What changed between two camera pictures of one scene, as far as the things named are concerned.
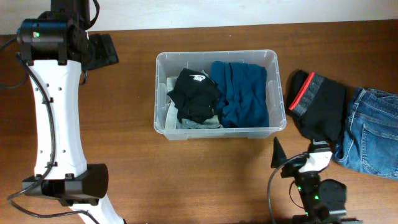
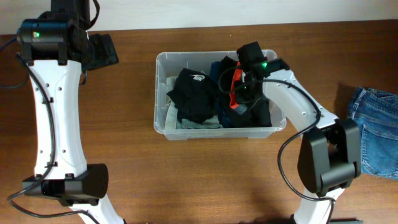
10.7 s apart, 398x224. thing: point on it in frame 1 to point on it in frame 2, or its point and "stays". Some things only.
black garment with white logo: [196, 96] stays
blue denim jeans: [369, 142] stays
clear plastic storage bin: [236, 94] stays
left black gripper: [102, 55] stays
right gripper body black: [288, 170] to [246, 95]
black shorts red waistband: [318, 105] to [237, 108]
